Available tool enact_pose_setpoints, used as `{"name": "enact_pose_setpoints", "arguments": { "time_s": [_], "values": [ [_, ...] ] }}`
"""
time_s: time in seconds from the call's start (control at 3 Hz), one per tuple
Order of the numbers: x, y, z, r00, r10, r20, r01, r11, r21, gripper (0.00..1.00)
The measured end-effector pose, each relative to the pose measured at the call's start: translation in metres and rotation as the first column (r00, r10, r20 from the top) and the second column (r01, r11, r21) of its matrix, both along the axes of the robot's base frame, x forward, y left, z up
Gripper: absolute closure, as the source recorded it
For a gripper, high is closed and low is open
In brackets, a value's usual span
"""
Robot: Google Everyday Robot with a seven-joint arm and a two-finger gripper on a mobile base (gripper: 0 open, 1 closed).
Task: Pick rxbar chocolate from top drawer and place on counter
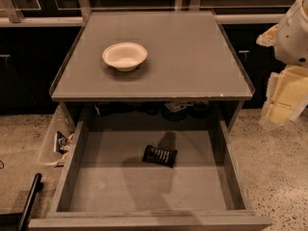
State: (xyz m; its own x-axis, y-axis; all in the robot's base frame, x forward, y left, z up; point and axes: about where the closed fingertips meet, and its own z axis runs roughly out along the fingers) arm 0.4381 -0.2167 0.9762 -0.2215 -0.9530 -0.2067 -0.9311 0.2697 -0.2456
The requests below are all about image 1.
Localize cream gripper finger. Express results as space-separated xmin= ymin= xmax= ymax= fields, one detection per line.
xmin=256 ymin=25 xmax=278 ymax=47
xmin=260 ymin=64 xmax=308 ymax=130

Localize black rxbar chocolate wrapper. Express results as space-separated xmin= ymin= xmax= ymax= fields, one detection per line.
xmin=141 ymin=145 xmax=177 ymax=167

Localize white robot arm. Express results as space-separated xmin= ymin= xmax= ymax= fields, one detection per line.
xmin=256 ymin=0 xmax=308 ymax=130

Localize grey counter cabinet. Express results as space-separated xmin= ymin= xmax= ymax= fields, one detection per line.
xmin=50 ymin=12 xmax=254 ymax=125

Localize open grey top drawer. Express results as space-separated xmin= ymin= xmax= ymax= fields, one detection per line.
xmin=29 ymin=109 xmax=271 ymax=231

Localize white paper bowl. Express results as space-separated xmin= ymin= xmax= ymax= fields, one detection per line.
xmin=102 ymin=42 xmax=147 ymax=71

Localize snack packets in bin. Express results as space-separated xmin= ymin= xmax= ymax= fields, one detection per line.
xmin=53 ymin=131 xmax=74 ymax=160

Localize metal railing frame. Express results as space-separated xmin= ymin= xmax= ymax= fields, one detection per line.
xmin=0 ymin=0 xmax=295 ymax=24

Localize black bar handle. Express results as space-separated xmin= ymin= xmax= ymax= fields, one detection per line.
xmin=16 ymin=173 xmax=43 ymax=231

